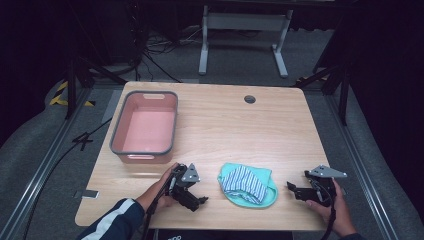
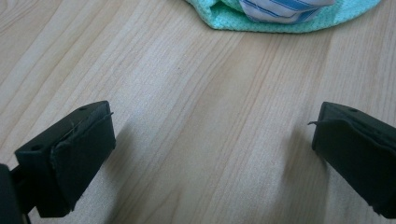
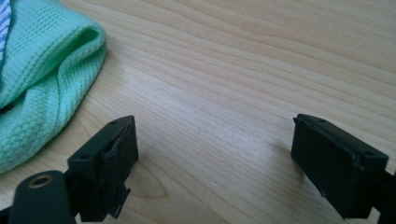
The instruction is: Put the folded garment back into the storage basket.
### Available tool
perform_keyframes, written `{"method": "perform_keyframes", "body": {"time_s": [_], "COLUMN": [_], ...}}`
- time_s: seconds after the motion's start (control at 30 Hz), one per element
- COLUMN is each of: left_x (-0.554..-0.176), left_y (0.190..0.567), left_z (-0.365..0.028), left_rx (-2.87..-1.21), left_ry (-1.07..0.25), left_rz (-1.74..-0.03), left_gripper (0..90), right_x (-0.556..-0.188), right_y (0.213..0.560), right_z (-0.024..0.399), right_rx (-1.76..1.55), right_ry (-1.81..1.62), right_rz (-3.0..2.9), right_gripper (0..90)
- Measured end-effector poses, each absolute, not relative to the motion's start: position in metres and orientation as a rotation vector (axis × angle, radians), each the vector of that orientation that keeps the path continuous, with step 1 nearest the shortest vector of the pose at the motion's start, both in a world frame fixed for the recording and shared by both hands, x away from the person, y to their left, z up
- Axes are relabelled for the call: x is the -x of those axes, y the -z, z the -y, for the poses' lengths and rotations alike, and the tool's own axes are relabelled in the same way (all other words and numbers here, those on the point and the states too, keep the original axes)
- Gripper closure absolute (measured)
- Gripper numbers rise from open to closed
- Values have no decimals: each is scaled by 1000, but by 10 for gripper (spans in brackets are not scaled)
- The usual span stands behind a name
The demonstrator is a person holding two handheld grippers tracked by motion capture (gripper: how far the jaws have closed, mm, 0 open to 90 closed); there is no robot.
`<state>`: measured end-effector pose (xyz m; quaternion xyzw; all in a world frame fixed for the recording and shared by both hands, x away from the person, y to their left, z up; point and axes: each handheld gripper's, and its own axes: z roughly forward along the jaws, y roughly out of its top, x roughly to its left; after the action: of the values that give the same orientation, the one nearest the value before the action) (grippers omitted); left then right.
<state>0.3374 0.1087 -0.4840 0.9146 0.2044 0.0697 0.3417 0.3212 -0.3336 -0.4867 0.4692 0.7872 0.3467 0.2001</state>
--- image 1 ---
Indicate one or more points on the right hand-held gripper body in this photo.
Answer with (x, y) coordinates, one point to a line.
(321, 190)

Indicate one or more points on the teal and striped cloth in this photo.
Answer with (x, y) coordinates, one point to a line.
(245, 185)

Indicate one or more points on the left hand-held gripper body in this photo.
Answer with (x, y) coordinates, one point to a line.
(183, 191)

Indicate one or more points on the person's left hand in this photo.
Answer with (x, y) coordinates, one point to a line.
(155, 196)

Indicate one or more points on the white metal desk frame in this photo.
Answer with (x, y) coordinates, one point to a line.
(245, 21)

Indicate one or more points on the pink basin with grey rim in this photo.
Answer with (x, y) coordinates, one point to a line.
(148, 130)

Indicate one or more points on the person's right hand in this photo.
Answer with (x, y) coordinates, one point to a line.
(340, 216)

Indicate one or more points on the yellow and black floor tape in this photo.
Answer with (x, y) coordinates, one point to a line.
(60, 98)

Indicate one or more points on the grey tape patch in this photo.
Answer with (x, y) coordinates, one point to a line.
(87, 194)

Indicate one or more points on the aluminium floor rail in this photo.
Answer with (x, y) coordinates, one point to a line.
(36, 173)
(361, 170)

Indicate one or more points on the black tripod stand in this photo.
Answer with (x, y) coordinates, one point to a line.
(80, 76)
(336, 78)

